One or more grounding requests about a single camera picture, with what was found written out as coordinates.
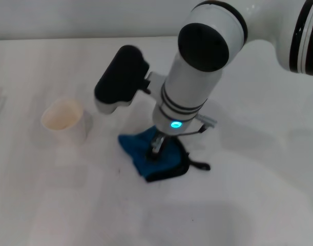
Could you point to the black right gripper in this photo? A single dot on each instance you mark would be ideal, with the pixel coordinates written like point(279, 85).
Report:
point(158, 141)

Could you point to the blue rag with black trim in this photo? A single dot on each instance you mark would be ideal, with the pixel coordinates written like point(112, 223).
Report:
point(169, 161)

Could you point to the white paper cup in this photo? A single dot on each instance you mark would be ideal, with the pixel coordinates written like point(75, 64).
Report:
point(65, 120)

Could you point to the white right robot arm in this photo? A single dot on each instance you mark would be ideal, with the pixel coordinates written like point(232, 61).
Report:
point(197, 84)

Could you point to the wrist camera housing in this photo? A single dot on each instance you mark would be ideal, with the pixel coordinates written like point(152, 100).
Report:
point(120, 79)

